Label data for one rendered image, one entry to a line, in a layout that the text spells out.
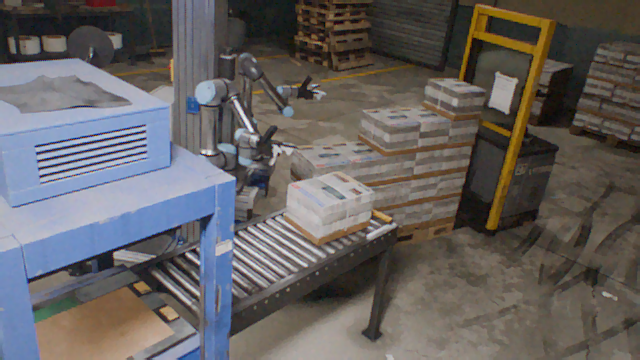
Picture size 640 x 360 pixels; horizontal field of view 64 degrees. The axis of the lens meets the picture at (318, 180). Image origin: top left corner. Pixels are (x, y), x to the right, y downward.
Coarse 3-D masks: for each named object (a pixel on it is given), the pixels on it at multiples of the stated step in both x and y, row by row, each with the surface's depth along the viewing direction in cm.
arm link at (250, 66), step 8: (248, 64) 334; (256, 64) 335; (248, 72) 335; (256, 72) 334; (256, 80) 337; (264, 80) 339; (264, 88) 342; (272, 88) 344; (272, 96) 346; (280, 96) 348; (280, 104) 350; (288, 104) 354; (288, 112) 352
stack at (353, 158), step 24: (312, 144) 382; (336, 144) 388; (360, 144) 392; (312, 168) 352; (336, 168) 354; (360, 168) 367; (384, 168) 378; (408, 168) 390; (432, 168) 403; (384, 192) 387; (408, 192) 400; (432, 192) 414; (408, 216) 412; (408, 240) 428
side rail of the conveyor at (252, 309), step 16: (368, 240) 273; (384, 240) 285; (336, 256) 257; (352, 256) 265; (368, 256) 278; (304, 272) 242; (320, 272) 248; (336, 272) 259; (272, 288) 229; (288, 288) 233; (304, 288) 243; (240, 304) 217; (256, 304) 220; (272, 304) 228; (288, 304) 238; (240, 320) 216; (256, 320) 224
